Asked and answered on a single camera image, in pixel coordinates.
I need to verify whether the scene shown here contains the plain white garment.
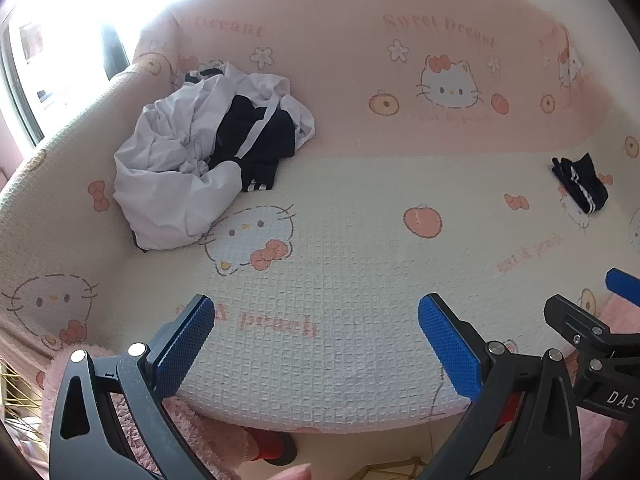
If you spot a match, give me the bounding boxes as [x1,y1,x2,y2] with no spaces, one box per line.
[112,77,243,252]

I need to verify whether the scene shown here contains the pink fluffy blanket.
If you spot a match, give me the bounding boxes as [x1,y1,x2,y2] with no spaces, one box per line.
[40,347,258,480]

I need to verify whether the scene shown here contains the pink cartoon cat sofa cover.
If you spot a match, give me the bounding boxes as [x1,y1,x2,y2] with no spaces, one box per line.
[0,0,640,436]

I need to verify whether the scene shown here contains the dark curtain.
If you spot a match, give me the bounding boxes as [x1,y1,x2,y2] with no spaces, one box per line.
[101,22,133,81]

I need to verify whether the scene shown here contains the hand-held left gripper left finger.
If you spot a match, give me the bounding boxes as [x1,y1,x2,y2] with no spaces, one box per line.
[49,294,216,480]

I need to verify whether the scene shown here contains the white shirt with dark collar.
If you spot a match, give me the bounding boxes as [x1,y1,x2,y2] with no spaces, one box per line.
[172,61,317,153]

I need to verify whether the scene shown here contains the navy pants with white stripes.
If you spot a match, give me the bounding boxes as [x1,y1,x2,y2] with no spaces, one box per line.
[207,94,297,192]

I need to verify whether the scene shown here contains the window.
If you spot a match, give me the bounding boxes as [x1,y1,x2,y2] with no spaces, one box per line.
[0,0,132,148]

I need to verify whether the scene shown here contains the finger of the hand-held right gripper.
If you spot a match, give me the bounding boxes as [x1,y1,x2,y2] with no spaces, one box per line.
[544,294,640,358]
[605,268,640,307]

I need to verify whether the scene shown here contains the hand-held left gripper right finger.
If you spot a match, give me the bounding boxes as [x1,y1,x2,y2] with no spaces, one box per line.
[418,293,583,480]

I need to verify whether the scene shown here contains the folded navy striped garment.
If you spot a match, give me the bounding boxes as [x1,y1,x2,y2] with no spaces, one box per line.
[551,152,610,215]

